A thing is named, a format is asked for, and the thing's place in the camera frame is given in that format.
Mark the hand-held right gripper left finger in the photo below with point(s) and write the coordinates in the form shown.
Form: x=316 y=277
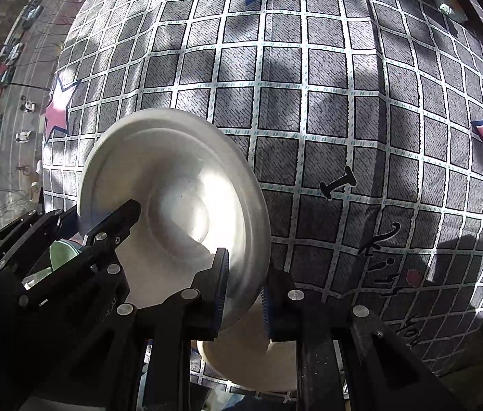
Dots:
x=220 y=291

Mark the small clear plastic wrapper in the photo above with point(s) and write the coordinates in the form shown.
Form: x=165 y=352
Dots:
x=446 y=6

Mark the white bowl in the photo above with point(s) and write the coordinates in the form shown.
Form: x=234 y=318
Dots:
x=173 y=171
x=241 y=359

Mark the grey checked star tablecloth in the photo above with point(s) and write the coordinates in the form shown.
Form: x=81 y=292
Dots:
x=309 y=115

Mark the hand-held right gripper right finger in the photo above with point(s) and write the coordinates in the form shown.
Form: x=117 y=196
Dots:
x=266 y=308

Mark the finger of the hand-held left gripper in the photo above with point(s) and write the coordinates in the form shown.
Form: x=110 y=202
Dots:
x=113 y=227
x=31 y=231

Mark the green square plate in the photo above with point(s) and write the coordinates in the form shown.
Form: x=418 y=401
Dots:
x=59 y=251

